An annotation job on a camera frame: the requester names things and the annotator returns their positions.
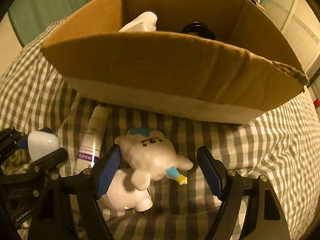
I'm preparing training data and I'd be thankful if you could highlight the red fire extinguisher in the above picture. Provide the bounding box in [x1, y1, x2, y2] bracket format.
[313, 99, 320, 109]

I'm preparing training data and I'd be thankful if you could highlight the white plush toy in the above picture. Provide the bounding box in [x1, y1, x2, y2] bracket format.
[114, 127, 193, 191]

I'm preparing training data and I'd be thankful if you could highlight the white hair dryer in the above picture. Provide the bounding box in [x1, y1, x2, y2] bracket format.
[98, 168, 153, 212]

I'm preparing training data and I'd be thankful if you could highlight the white sock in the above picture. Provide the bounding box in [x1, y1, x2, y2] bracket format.
[119, 11, 158, 32]

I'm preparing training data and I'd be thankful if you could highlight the white cosmetic tube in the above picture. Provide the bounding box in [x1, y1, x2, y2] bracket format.
[73, 105, 110, 175]

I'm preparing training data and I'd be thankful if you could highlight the large green curtain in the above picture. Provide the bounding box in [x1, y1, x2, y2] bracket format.
[8, 0, 92, 47]

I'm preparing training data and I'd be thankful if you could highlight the grey checkered bedspread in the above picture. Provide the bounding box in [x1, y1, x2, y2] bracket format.
[1, 22, 319, 239]

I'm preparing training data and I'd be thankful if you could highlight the black camera lens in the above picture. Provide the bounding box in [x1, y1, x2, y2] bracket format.
[181, 22, 216, 40]

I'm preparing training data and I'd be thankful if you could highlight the open cardboard box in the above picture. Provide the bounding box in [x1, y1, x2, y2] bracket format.
[41, 0, 308, 124]

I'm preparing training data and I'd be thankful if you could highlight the white louvered wardrobe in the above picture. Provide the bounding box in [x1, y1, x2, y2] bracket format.
[265, 0, 319, 72]

